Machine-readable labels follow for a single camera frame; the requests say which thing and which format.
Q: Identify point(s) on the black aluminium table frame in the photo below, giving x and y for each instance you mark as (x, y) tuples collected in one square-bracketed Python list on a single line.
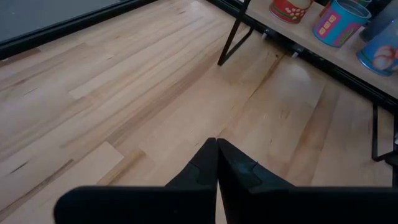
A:
[(62, 29)]

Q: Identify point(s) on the red label tin can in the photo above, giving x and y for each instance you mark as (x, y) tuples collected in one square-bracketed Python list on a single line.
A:
[(290, 11)]

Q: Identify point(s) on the blue pink label tin can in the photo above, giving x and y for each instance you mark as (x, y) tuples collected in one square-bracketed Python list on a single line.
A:
[(335, 28)]

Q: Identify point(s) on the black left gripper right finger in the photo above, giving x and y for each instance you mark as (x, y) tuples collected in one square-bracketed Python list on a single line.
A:
[(280, 205)]

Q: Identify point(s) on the wooden shelf with black legs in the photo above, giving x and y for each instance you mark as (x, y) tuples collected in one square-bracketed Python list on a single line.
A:
[(342, 56)]

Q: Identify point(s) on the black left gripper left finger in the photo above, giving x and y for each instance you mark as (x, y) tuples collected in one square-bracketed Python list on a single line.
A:
[(155, 205)]

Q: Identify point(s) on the blue peaches tin can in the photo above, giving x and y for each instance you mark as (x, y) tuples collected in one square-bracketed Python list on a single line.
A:
[(382, 56)]

